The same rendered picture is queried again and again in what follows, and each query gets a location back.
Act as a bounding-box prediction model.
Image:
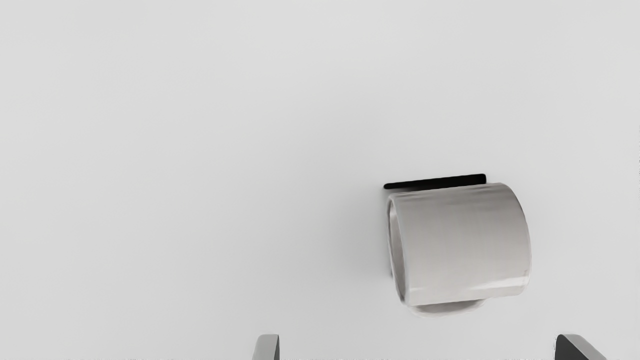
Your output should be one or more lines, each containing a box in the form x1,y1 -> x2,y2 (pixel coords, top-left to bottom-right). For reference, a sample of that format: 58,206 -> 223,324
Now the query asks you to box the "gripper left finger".
251,334 -> 281,360

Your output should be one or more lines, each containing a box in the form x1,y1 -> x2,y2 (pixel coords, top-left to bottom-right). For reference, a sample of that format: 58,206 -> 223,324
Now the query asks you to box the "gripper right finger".
554,333 -> 609,360

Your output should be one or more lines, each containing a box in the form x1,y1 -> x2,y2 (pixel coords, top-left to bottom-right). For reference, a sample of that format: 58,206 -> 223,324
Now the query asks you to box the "pale grey mug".
386,182 -> 533,317

